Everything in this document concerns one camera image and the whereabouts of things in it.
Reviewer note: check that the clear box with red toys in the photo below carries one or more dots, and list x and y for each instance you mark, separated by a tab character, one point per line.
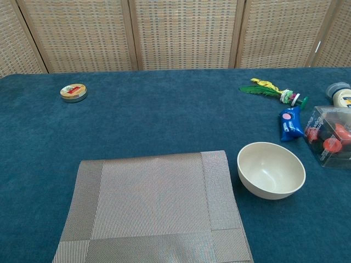
329	137

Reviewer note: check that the grey woven placemat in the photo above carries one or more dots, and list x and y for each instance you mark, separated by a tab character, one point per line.
150	205

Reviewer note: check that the blue table cloth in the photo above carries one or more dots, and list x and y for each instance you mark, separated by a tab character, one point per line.
164	115

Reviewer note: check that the woven bamboo folding screen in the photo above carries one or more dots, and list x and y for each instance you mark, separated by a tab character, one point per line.
178	33

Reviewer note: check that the white bowl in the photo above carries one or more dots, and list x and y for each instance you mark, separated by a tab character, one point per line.
271	170

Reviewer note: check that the mayonnaise squeeze bottle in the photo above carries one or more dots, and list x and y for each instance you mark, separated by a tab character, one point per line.
342	96

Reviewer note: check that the colourful feather shuttlecock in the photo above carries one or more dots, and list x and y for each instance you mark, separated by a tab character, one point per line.
286	96

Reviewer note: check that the blue snack packet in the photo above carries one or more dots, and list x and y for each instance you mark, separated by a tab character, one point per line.
290	124

